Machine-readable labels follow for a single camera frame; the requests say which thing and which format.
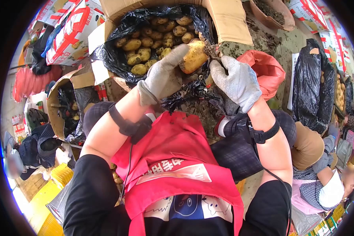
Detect person's left hand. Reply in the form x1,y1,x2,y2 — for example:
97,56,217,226
137,44,191,107

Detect person's right hand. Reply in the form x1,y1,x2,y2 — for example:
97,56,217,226
209,55,263,114

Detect person's left fingers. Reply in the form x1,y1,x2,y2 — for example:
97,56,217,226
161,44,191,74

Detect person's right thumb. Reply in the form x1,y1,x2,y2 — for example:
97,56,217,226
209,60,225,87

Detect person's right fingers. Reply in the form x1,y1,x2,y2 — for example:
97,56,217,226
221,55,250,73

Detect large yellow potato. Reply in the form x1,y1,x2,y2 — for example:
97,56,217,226
178,40,209,75

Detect brown muddy clump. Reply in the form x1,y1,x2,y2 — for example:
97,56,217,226
198,32,223,64

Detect pile of small potatoes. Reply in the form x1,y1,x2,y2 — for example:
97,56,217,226
115,15,202,77

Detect torn black plastic sheet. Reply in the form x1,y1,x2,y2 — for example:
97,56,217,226
161,77,242,117

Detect red plastic bag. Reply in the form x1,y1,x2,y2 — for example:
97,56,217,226
237,50,287,102

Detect big open cardboard box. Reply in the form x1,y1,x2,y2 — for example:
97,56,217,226
88,0,254,87

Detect brown basin with soil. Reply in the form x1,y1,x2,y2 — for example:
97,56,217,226
249,0,296,32

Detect black plastic box liner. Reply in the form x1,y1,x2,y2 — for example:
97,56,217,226
90,4,219,86

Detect black wrist band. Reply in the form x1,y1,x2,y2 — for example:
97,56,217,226
248,118,281,145
108,103,153,145

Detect large black plastic bag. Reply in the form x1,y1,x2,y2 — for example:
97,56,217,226
292,38,337,135

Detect row of red printed cartons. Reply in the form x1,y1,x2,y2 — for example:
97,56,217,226
285,0,352,73

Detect stack of red printed cartons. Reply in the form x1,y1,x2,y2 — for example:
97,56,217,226
28,0,107,66

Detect crate of potatoes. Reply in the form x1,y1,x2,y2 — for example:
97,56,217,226
332,69,348,118

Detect person's body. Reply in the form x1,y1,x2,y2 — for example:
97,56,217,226
63,111,292,236

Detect small cardboard box with liner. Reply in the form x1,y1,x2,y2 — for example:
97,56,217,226
46,68,107,145

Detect red mesh sack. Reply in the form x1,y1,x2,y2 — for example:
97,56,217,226
12,65,63,103

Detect stack of yellow crates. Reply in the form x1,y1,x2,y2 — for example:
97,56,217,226
29,163,75,236

